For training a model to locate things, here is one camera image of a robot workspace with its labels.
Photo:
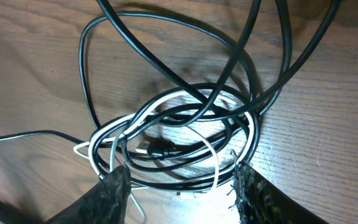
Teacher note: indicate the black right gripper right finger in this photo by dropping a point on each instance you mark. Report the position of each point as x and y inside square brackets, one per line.
[259, 201]

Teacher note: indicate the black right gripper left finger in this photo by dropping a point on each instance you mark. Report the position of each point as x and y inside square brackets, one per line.
[105, 203]

